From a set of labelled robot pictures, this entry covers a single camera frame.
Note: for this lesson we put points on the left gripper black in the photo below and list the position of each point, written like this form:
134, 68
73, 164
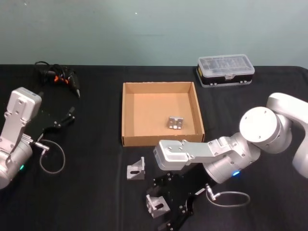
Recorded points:
44, 121

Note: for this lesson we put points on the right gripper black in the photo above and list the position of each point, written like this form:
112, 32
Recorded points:
186, 184

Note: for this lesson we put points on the silver metal corner bracket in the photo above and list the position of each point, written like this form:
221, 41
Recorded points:
134, 169
155, 204
174, 122

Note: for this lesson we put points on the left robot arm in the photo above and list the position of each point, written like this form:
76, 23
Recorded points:
18, 115

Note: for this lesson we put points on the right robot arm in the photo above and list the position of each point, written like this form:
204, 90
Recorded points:
260, 125

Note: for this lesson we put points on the black table cloth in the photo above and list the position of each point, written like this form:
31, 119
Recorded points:
96, 173

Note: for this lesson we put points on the shallow brown cardboard tray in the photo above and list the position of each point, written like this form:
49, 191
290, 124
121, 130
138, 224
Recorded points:
154, 113

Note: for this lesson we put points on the clear plastic case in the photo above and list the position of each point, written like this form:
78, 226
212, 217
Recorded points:
225, 66

